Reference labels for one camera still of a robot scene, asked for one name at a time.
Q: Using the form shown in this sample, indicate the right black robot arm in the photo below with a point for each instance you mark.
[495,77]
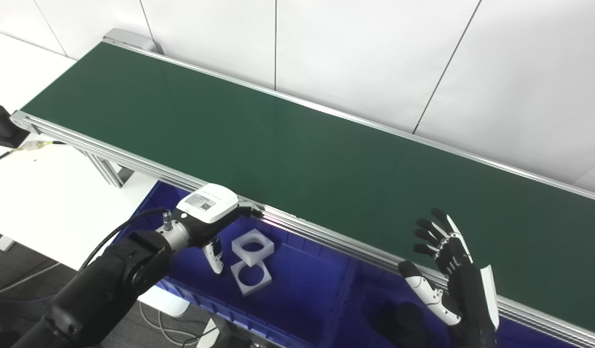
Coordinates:
[474,340]

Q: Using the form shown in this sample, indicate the grey conveyor end housing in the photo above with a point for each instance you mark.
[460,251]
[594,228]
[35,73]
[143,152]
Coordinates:
[128,37]

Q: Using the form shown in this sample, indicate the aluminium conveyor leg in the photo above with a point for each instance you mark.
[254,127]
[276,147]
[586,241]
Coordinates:
[106,169]

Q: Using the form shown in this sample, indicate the green conveyor belt aluminium frame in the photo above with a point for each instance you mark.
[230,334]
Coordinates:
[297,154]

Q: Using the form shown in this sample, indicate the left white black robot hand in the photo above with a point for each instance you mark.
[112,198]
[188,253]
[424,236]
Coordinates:
[208,203]

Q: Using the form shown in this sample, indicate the white square part round hole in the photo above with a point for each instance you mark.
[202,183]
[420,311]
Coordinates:
[249,286]
[264,251]

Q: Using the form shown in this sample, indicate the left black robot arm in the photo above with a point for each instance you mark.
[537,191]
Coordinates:
[109,285]

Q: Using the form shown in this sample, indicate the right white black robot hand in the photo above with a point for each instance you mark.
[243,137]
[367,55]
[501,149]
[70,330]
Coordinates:
[464,290]

